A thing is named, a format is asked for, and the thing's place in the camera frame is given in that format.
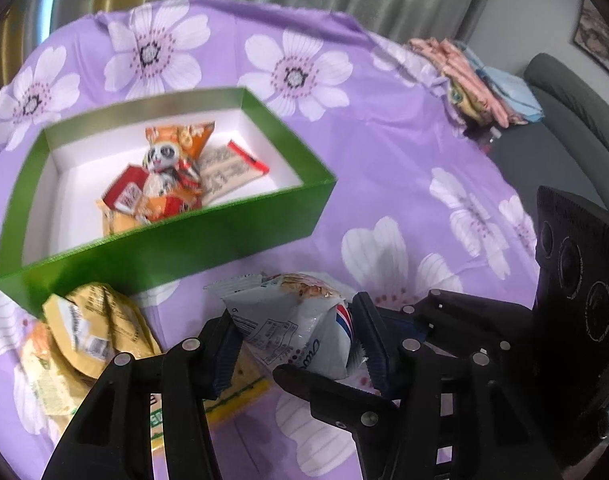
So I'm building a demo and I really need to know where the green cardboard box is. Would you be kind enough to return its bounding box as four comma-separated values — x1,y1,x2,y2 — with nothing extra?
0,86,338,317

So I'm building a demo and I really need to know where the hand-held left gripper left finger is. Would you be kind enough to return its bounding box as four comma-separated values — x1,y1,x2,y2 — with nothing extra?
42,312,242,480

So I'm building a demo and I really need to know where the pile of folded clothes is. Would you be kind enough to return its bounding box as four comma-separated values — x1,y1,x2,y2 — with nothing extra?
407,37,543,131

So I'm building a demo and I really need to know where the purple floral tablecloth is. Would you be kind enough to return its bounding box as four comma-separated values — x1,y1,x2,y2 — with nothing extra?
0,0,540,480

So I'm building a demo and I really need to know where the grey sofa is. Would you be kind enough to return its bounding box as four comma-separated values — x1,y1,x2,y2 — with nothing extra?
489,52,609,211

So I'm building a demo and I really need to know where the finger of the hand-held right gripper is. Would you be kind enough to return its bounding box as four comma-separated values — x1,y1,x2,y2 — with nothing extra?
273,364,403,433
379,289,538,356

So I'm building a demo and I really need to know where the dark yellow snack packet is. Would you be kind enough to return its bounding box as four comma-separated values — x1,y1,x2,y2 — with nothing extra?
42,282,162,378

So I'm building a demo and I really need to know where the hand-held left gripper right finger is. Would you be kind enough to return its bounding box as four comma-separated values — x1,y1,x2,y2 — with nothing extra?
352,290,560,480

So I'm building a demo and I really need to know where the red snack packet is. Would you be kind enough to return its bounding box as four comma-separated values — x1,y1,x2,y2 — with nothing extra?
102,165,202,223

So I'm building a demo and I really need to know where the red-ended clear snack packet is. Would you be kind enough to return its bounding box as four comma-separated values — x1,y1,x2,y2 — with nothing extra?
197,140,270,206

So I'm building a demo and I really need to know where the white snack packet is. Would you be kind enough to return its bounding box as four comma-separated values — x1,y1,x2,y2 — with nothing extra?
204,272,365,381

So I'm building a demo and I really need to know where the framed wall picture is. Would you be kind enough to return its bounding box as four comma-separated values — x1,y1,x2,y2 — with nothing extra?
572,0,609,83

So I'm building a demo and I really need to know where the pale yellow green snack packet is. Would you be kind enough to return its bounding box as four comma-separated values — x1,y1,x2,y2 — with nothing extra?
14,320,92,418

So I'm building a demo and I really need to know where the panda print snack packet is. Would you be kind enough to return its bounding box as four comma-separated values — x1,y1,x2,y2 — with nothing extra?
137,142,202,198

